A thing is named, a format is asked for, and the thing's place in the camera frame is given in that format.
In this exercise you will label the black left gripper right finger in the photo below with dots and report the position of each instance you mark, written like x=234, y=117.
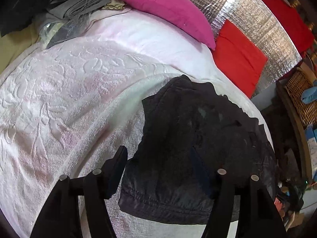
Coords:
x=258, y=215

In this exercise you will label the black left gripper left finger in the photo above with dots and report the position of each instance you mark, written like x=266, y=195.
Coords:
x=60, y=215

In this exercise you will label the black jacket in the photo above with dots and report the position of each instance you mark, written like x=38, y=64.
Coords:
x=191, y=132

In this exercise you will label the grey folded clothes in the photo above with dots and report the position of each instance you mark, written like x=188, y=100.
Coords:
x=73, y=8

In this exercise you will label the black clothes pile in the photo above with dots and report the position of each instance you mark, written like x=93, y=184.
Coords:
x=16, y=14

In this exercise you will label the blue and white boxes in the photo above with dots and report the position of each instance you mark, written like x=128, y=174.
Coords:
x=310, y=134

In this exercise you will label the white textured bedspread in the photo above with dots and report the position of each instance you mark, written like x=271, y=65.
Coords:
x=67, y=109

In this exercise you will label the wicker basket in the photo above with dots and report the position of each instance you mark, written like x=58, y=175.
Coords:
x=295, y=86

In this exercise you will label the light blue cloth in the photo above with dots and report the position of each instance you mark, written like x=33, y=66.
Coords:
x=310, y=95

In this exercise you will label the red square cushion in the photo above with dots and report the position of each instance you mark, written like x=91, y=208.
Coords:
x=238, y=58

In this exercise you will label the red cloth on headboard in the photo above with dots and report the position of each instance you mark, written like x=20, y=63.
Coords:
x=291, y=21

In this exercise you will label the silver foil insulation sheet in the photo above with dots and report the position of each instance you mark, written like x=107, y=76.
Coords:
x=256, y=21

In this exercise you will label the magenta pillow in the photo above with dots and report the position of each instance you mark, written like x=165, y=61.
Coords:
x=181, y=13

